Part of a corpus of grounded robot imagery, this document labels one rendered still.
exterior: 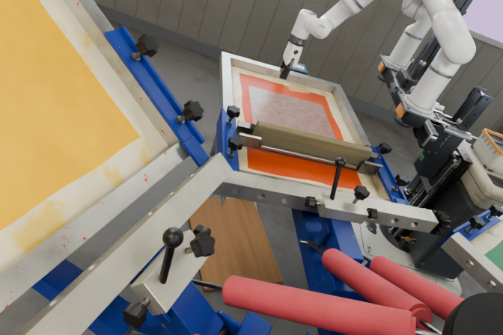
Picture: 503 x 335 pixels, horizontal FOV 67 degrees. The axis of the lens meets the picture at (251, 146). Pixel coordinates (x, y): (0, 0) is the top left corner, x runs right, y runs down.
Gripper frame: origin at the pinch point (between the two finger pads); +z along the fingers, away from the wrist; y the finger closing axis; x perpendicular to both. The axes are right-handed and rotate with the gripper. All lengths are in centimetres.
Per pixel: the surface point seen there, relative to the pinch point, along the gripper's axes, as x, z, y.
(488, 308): 4, -35, -130
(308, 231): 3, 6, -85
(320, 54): -95, 62, 200
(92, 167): 59, -18, -100
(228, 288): 33, -14, -118
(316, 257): 2, 6, -94
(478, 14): -209, -26, 177
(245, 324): 28, -7, -121
